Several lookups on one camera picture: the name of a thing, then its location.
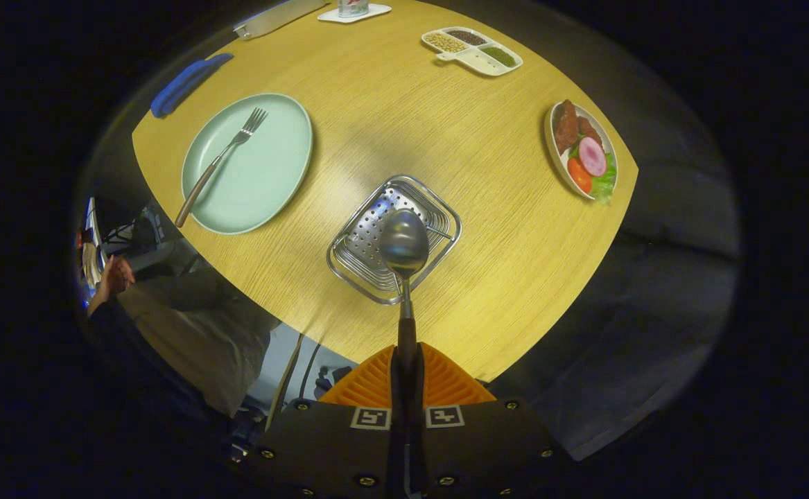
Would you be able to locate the white plate of food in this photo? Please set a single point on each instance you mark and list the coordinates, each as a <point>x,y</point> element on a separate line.
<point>555,156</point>

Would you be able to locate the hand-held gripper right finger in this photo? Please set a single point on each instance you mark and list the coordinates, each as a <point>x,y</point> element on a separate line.
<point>487,443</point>

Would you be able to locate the black backdrop cloth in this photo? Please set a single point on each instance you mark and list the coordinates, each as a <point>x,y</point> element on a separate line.
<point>654,312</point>

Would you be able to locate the red tomato slice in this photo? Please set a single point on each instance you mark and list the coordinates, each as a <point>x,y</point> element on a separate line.
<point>579,177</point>

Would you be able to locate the blue folded cloth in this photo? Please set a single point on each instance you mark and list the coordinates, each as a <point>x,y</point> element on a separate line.
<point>179,90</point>

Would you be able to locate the clear water bottle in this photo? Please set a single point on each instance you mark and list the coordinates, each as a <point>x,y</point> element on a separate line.
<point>353,7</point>

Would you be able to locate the pale green plate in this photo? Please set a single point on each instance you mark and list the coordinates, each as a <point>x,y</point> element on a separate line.
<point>265,166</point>

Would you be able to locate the pink ham slice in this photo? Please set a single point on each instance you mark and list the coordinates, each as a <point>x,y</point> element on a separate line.
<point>593,156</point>

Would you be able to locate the brown meat piece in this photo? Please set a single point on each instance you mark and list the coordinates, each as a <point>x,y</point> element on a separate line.
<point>588,128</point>
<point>567,128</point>

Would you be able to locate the white toaster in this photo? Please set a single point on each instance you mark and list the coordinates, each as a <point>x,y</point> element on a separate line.
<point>272,19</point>

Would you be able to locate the green lettuce leaf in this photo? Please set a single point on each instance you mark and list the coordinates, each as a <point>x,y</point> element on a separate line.
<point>605,186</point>

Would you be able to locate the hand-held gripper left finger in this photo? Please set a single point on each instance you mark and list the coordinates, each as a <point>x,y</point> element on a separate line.
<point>328,443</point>

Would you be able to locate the person's beige trousers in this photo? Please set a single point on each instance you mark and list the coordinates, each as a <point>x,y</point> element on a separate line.
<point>196,333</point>

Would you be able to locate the white divided bean dish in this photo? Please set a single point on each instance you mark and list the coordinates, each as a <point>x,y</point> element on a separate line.
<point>473,59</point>

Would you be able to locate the white square coaster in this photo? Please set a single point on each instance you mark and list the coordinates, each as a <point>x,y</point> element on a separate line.
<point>378,10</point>

